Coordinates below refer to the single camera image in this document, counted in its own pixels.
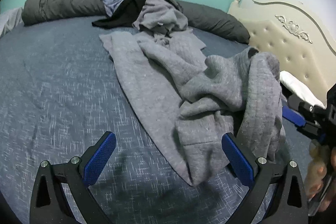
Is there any grey knit sweater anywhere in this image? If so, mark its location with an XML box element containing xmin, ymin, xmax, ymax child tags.
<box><xmin>100</xmin><ymin>31</ymin><xmax>285</xmax><ymax>186</ymax></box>

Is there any person right hand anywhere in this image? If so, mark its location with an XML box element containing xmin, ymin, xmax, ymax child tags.
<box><xmin>304</xmin><ymin>140</ymin><xmax>335</xmax><ymax>216</ymax></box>

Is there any white folded garment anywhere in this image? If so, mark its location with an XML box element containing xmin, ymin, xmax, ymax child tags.
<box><xmin>280</xmin><ymin>71</ymin><xmax>326</xmax><ymax>109</ymax></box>

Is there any cream tufted headboard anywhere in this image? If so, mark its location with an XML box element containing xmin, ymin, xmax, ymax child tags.
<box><xmin>228</xmin><ymin>0</ymin><xmax>335</xmax><ymax>103</ymax></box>

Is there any blue patterned bed sheet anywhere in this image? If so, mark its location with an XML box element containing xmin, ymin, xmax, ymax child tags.
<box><xmin>0</xmin><ymin>16</ymin><xmax>308</xmax><ymax>224</ymax></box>

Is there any black garment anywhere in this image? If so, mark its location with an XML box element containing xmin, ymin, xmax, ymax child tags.
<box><xmin>92</xmin><ymin>0</ymin><xmax>176</xmax><ymax>30</ymax></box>

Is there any dark grey rolled duvet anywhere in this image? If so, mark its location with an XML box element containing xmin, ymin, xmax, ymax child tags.
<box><xmin>22</xmin><ymin>0</ymin><xmax>250</xmax><ymax>44</ymax></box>

